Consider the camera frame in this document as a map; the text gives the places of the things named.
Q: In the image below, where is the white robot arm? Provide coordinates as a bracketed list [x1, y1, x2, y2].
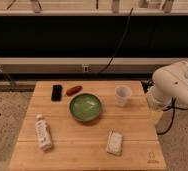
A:
[146, 61, 188, 124]

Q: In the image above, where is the black smartphone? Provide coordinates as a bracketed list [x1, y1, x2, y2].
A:
[51, 85, 62, 101]

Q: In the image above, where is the white plastic bottle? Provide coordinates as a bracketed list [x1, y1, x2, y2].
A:
[35, 114, 53, 151]

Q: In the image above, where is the red sausage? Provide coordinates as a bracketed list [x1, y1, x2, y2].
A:
[66, 86, 82, 96]

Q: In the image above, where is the black floor cable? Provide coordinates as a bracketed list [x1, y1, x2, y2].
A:
[140, 79, 188, 136]

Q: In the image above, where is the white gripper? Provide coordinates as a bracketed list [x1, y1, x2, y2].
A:
[146, 86, 170, 126]

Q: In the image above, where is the white wall outlet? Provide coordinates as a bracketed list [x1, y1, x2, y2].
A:
[84, 66, 89, 72]

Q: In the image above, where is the white sponge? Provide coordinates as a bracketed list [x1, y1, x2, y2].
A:
[106, 131, 123, 156]

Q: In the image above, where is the green bowl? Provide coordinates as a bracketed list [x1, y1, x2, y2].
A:
[69, 93, 102, 122]

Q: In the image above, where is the black hanging cable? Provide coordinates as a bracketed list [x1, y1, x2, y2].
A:
[96, 7, 135, 75]

